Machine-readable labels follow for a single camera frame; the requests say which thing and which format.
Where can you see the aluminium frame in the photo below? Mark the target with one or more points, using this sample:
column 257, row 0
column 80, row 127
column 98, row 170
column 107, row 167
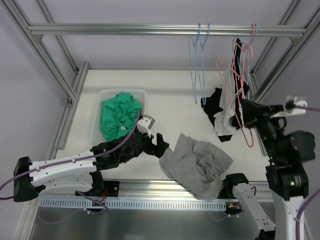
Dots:
column 34, row 32

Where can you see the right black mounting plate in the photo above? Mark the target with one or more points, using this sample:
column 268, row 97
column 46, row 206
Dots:
column 222, row 193

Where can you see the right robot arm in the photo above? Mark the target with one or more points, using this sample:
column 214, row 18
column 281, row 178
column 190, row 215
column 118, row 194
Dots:
column 286, row 177

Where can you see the green tank top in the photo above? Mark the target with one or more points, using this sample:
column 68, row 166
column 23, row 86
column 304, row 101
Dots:
column 118, row 115

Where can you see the white garment on hanger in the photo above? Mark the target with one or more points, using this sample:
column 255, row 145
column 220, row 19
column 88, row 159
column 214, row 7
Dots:
column 226, row 123

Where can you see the pink wire hanger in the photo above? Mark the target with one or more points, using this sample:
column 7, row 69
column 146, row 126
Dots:
column 238, row 54
column 222, row 67

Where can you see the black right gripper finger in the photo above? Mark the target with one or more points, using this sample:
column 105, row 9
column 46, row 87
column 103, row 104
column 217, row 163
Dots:
column 250, row 106
column 250, row 115

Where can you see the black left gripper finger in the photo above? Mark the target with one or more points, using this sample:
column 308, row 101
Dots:
column 160, row 141
column 159, row 150

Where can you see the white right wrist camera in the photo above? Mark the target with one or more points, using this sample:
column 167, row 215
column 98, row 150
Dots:
column 294, row 105

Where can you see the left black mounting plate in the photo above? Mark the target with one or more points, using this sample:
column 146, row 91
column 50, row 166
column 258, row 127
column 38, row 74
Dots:
column 111, row 188

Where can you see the black garment on hanger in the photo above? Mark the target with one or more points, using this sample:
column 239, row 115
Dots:
column 211, row 106

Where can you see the grey garment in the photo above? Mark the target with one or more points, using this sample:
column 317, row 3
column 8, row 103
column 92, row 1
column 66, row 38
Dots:
column 197, row 166

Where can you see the light blue wire hanger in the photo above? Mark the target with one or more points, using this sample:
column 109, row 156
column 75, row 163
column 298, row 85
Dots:
column 193, row 61

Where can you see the white plastic perforated basket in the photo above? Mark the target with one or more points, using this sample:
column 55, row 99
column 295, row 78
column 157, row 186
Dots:
column 96, row 136

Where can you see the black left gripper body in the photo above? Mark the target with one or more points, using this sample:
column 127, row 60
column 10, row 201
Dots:
column 152, row 144

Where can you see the black mounting plate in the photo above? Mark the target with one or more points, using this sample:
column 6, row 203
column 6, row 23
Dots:
column 222, row 193
column 111, row 188

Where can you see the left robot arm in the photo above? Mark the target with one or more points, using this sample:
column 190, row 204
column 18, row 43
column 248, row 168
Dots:
column 81, row 172

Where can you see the white slotted cable duct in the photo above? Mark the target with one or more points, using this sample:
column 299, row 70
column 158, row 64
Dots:
column 135, row 204

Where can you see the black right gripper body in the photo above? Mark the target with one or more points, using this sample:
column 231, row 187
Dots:
column 253, row 115

